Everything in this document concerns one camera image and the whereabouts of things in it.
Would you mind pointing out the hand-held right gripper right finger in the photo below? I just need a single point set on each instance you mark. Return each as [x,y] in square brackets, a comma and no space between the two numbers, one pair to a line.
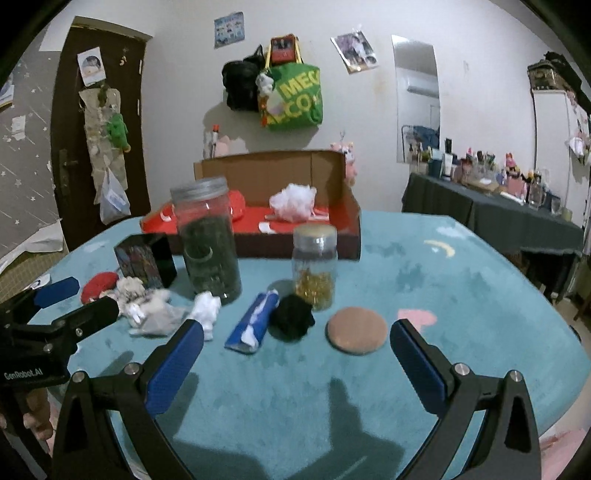
[418,364]

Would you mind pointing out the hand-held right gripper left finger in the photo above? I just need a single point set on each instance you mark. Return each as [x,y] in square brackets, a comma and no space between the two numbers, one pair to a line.
[175,364]

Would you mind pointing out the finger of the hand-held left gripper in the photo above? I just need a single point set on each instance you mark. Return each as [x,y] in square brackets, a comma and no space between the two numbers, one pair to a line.
[92,314]
[55,290]

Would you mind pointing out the red knitted pouch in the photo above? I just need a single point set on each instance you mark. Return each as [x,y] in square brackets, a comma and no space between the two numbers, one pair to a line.
[98,287]

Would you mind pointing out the beige tissue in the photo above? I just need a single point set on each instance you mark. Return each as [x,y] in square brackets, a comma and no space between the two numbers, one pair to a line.
[131,290]

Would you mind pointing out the blue tissue packet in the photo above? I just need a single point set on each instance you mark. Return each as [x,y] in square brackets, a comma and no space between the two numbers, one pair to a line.
[251,325]

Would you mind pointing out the black fluffy scrunchie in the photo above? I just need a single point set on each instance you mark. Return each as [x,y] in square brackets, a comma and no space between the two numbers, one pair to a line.
[292,318]

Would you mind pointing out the cardboard box with red inside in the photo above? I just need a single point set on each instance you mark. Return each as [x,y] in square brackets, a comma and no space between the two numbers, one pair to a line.
[295,170]

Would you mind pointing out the person's left hand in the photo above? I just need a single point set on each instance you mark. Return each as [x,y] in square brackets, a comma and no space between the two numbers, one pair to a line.
[38,415]

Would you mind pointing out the white round gadget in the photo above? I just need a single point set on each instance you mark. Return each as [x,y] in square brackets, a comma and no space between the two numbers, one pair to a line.
[42,279]

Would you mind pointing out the crumpled white tissue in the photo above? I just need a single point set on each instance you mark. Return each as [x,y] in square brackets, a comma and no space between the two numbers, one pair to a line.
[206,314]

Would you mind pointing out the black patterned tin box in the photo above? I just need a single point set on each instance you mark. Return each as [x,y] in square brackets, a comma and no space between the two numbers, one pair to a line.
[152,258]

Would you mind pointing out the clear plastic bag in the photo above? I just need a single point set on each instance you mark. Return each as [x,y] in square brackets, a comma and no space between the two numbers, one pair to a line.
[113,198]

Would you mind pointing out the grey star-print curtain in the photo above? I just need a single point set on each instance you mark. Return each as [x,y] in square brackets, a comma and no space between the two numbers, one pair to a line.
[23,175]

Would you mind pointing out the large glass jar dark contents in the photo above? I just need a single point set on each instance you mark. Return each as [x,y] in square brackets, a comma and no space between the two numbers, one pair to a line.
[210,249]

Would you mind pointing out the small glass jar gold contents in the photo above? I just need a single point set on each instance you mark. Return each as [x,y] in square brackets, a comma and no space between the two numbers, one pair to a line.
[315,272]

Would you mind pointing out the pink fabric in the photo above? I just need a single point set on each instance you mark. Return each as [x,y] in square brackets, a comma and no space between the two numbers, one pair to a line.
[559,444]

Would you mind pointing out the table with dark cloth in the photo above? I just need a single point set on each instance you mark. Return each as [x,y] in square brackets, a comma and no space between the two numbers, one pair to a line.
[508,221]

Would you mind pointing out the green plush toy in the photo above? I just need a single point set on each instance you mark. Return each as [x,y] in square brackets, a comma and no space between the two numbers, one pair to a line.
[118,131]

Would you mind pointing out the beige hanging organizer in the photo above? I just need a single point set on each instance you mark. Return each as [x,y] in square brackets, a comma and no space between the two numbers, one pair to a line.
[99,120]

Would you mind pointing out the dark brown door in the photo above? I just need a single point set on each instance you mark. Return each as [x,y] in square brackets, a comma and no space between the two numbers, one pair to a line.
[138,115]

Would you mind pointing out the white mesh bath sponge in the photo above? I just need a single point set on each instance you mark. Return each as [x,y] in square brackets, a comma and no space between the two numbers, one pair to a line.
[293,201]

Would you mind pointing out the row of cosmetic bottles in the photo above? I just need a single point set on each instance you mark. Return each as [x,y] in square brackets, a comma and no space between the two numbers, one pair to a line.
[480,168]

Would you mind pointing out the white bottle red cap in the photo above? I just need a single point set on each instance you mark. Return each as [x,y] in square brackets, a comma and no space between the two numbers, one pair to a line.
[214,141]

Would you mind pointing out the pink plush doll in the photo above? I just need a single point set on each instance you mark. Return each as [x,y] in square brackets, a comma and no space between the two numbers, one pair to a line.
[349,161]

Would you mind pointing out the small pink plush toy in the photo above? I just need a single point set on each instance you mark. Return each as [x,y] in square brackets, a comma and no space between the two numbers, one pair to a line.
[225,145]

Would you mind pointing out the white photo sticker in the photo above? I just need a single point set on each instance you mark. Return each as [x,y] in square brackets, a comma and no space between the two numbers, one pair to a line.
[90,67]

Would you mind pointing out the white cabinet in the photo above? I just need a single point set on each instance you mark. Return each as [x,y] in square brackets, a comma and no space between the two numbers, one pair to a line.
[551,138]

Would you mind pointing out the black bag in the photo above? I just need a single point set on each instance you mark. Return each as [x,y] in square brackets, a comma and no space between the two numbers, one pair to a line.
[239,85]

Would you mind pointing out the green tote bag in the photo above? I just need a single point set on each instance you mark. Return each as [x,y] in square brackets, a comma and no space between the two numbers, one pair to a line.
[298,99]

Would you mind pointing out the patterned storage box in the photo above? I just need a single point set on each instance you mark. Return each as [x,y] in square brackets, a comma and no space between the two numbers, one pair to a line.
[547,74]

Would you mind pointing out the red bag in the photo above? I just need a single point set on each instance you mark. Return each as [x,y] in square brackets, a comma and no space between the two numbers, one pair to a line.
[282,48]

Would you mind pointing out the wall mirror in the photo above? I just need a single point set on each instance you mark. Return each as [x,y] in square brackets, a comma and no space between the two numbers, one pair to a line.
[415,99]

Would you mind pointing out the pink white wall ornament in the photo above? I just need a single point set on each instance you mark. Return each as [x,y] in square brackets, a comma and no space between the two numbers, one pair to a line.
[581,138]

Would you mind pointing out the blue wall poster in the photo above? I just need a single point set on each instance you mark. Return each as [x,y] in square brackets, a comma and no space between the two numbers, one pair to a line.
[228,28]

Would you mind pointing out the photo wall poster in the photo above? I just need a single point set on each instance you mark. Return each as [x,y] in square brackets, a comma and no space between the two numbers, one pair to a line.
[355,50]

